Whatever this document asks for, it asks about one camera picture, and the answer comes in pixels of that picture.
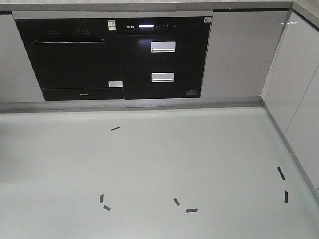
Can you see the black disinfection cabinet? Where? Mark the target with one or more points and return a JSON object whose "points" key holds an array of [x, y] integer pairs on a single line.
{"points": [[135, 35]]}

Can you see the grey cabinet door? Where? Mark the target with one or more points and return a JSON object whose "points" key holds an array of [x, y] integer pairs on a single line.
{"points": [[240, 51]]}

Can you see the grey stone countertop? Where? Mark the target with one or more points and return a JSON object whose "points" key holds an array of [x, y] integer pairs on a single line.
{"points": [[309, 9]]}

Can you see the lower silver drawer handle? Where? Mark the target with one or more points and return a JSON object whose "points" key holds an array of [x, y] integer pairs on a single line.
{"points": [[162, 77]]}

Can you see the silver drawer handle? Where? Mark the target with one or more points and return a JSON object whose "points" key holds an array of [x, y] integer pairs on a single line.
{"points": [[162, 77], [163, 46]]}

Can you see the upper silver drawer handle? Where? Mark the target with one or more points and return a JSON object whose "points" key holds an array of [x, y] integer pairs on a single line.
{"points": [[163, 46]]}

